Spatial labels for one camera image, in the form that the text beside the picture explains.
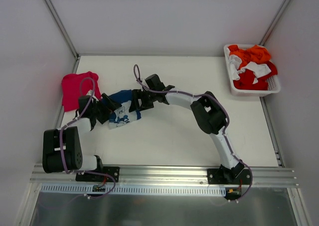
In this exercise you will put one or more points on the right aluminium corner post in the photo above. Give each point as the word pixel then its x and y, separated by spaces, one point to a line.
pixel 279 13

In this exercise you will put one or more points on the orange t-shirt in basket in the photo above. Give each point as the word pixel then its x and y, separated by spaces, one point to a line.
pixel 256 54

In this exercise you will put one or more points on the aluminium corner post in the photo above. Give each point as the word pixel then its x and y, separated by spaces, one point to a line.
pixel 279 13
pixel 52 9

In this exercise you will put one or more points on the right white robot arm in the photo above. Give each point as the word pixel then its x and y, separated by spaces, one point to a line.
pixel 209 114

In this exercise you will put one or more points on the aluminium mounting rail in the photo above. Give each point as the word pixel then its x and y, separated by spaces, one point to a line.
pixel 273 177

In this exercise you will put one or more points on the white t-shirt in basket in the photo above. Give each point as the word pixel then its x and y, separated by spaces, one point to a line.
pixel 250 73

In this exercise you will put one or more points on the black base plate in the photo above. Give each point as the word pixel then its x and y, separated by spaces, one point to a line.
pixel 223 176
pixel 99 175

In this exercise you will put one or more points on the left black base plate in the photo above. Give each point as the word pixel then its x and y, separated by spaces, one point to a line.
pixel 99 175

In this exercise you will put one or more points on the navy blue t-shirt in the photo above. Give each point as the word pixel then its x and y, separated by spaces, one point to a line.
pixel 122 116

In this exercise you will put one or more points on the white slotted cable duct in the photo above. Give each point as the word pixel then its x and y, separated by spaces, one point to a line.
pixel 134 190

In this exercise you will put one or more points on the white plastic basket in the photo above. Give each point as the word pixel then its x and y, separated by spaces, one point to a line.
pixel 273 82

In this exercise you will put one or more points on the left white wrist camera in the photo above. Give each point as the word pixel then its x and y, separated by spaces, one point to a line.
pixel 90 93

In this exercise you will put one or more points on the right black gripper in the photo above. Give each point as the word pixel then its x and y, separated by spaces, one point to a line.
pixel 139 101

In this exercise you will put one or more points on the left aluminium corner post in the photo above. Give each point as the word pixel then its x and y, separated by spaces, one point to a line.
pixel 52 9

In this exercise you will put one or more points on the red t-shirt in basket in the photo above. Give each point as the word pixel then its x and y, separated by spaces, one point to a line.
pixel 262 82

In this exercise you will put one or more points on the pink t-shirt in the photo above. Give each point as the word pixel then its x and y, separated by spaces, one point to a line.
pixel 72 90

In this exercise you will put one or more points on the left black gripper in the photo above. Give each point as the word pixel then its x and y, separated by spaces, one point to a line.
pixel 101 111

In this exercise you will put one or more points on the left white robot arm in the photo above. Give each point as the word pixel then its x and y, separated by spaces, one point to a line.
pixel 62 150

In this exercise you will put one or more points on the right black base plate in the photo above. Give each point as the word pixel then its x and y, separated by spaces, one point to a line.
pixel 223 176

